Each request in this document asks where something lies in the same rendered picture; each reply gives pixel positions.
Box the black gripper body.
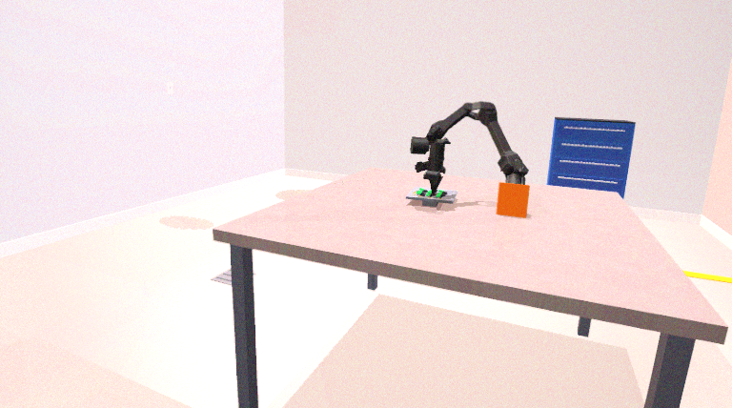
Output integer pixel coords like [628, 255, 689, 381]
[423, 154, 446, 181]

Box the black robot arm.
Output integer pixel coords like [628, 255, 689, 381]
[410, 101, 529, 185]

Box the light grey switch panel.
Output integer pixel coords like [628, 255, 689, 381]
[406, 187, 458, 207]

